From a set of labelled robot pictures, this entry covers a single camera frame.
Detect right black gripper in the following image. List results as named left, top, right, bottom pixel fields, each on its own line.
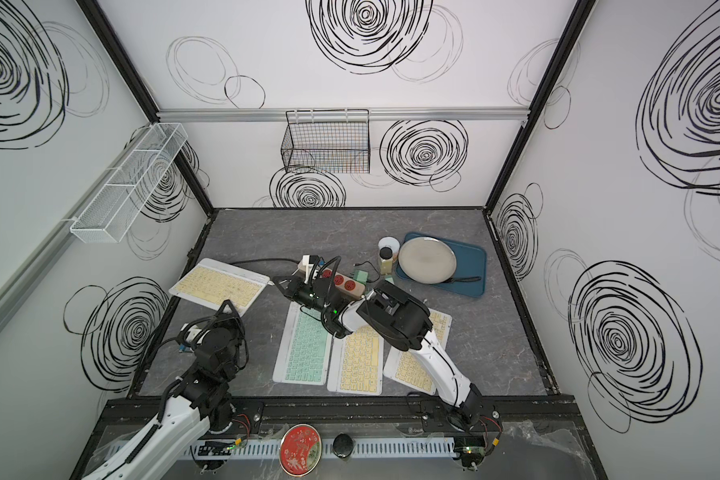
left=276, top=277, right=335, bottom=320

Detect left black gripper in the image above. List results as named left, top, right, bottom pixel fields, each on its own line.
left=204, top=300, right=245, bottom=377

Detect cream power strip red sockets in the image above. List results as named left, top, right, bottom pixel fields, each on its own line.
left=333, top=273, right=366, bottom=300

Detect mint green wireless keyboard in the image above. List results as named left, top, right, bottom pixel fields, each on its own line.
left=272, top=302, right=333, bottom=386

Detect yellow wireless keyboard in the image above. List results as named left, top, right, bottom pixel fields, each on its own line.
left=382, top=308, right=454, bottom=396
left=327, top=326, right=384, bottom=396

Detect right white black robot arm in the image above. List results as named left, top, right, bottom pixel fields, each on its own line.
left=272, top=275, right=484, bottom=430

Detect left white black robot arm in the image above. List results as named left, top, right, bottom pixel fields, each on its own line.
left=86, top=299, right=248, bottom=479

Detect grey round plate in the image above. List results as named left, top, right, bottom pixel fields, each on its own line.
left=398, top=237, right=458, bottom=285

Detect black round knob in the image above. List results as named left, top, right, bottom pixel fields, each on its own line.
left=332, top=433, right=355, bottom=460

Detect black utensil on tray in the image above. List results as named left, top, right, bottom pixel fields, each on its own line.
left=442, top=276, right=482, bottom=284

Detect teal tray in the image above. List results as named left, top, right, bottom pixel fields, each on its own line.
left=396, top=232, right=487, bottom=298

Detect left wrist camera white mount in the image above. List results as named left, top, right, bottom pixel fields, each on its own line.
left=177, top=324, right=203, bottom=353

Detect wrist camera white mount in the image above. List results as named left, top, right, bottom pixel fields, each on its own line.
left=177, top=324, right=203, bottom=353
left=298, top=255, right=325, bottom=286

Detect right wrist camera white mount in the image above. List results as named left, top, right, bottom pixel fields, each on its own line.
left=298, top=255, right=325, bottom=286

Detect white slotted cable duct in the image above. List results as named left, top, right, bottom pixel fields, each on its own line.
left=179, top=436, right=457, bottom=462

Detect black wire basket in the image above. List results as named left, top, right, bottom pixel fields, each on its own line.
left=280, top=109, right=371, bottom=174

